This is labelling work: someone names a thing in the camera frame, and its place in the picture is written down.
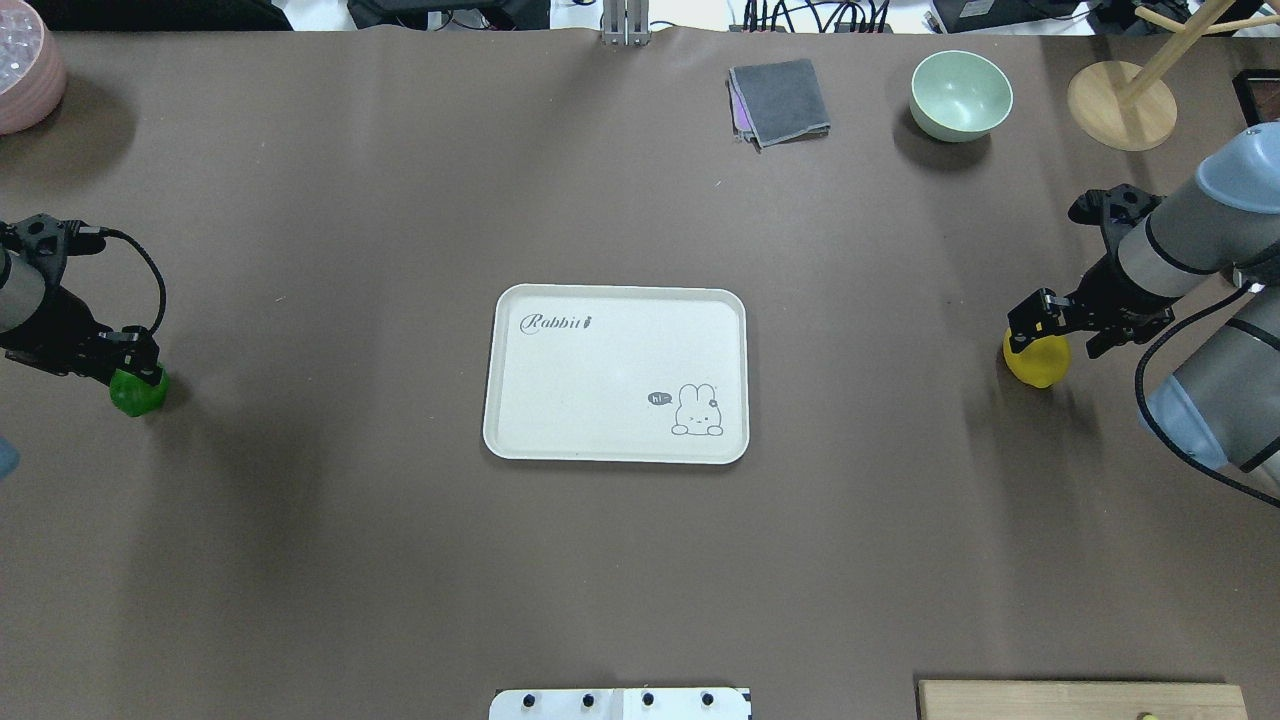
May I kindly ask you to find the purple cloth underneath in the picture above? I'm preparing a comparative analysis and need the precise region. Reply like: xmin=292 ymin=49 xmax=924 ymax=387
xmin=726 ymin=79 xmax=756 ymax=143

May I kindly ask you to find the grey folded cloth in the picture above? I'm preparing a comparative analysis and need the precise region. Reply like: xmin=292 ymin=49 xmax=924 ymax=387
xmin=727 ymin=59 xmax=831 ymax=149

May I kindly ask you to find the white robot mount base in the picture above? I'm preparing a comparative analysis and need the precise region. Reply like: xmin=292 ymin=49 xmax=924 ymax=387
xmin=488 ymin=685 xmax=753 ymax=719

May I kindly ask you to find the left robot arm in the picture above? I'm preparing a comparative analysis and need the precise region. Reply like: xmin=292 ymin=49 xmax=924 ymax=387
xmin=1 ymin=241 xmax=170 ymax=418

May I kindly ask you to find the bamboo cutting board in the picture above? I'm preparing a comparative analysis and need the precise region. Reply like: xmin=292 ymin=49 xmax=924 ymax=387
xmin=916 ymin=679 xmax=1249 ymax=719

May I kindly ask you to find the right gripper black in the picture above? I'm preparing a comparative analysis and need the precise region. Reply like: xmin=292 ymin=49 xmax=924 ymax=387
xmin=1007 ymin=256 xmax=1175 ymax=359

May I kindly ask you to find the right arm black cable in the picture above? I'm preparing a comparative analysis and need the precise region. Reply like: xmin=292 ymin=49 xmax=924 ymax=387
xmin=1134 ymin=281 xmax=1280 ymax=509

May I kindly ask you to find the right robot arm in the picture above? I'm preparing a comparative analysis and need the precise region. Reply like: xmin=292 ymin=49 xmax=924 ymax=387
xmin=1002 ymin=122 xmax=1279 ymax=482

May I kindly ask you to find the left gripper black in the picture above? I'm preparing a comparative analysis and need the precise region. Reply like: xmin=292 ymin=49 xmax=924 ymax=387
xmin=1 ymin=287 xmax=163 ymax=388

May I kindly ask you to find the wooden stand with base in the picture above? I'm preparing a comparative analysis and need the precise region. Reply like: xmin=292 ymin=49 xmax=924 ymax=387
xmin=1068 ymin=1 xmax=1279 ymax=152

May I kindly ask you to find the aluminium frame post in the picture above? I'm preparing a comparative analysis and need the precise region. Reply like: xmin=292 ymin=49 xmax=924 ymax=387
xmin=600 ymin=0 xmax=652 ymax=47

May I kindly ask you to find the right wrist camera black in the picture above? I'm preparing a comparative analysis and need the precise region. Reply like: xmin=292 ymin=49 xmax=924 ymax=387
xmin=1068 ymin=184 xmax=1166 ymax=255

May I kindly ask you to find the pink bowl of ice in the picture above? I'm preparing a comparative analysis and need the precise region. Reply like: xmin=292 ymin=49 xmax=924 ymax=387
xmin=1 ymin=1 xmax=68 ymax=136

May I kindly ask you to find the yellow lemon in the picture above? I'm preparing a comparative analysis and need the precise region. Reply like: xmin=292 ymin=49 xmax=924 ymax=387
xmin=1002 ymin=331 xmax=1073 ymax=389

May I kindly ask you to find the mint green bowl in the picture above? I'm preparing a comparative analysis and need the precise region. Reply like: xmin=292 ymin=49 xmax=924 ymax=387
xmin=909 ymin=50 xmax=1014 ymax=143

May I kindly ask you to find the white rabbit print tray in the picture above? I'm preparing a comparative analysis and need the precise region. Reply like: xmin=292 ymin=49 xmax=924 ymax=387
xmin=483 ymin=283 xmax=750 ymax=466

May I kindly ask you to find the green lime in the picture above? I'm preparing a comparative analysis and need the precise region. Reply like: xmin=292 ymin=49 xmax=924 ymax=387
xmin=108 ymin=365 xmax=170 ymax=418

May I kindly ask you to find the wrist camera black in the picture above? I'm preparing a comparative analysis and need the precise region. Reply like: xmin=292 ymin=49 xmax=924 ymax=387
xmin=1 ymin=214 xmax=108 ymax=287
xmin=1068 ymin=184 xmax=1166 ymax=255

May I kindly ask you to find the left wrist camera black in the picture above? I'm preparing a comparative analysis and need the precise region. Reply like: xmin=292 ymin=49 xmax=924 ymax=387
xmin=1 ymin=214 xmax=108 ymax=287

